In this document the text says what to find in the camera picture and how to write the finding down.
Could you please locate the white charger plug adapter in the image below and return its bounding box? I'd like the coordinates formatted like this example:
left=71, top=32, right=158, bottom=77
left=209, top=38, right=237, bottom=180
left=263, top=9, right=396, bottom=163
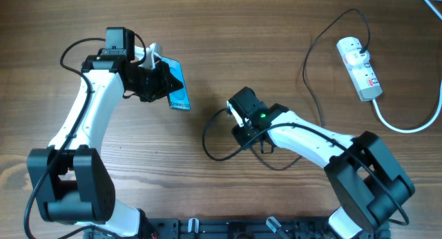
left=344, top=50, right=370, bottom=68

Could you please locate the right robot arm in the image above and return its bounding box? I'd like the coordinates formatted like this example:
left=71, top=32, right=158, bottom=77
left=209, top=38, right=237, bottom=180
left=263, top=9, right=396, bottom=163
left=227, top=87, right=415, bottom=238

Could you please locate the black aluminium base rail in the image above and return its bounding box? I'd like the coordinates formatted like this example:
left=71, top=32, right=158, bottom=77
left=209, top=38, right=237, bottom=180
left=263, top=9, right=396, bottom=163
left=149, top=217, right=339, bottom=239

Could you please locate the black USB charging cable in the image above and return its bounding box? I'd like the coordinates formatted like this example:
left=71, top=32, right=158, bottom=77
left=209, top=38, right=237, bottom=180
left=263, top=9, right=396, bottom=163
left=248, top=8, right=372, bottom=172

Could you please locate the white power strip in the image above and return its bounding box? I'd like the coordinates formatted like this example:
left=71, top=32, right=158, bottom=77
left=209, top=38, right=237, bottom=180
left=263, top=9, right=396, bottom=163
left=336, top=37, right=383, bottom=102

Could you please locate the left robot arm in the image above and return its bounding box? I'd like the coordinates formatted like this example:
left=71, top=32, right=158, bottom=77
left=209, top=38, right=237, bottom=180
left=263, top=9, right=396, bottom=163
left=23, top=27, right=186, bottom=238

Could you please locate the white power strip cord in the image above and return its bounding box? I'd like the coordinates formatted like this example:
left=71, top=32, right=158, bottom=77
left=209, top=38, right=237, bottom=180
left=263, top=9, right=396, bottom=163
left=371, top=78, right=442, bottom=134

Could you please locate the blue Galaxy S25 smartphone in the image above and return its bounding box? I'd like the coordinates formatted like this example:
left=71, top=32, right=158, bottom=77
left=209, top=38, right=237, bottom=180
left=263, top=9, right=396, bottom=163
left=162, top=57, right=191, bottom=111

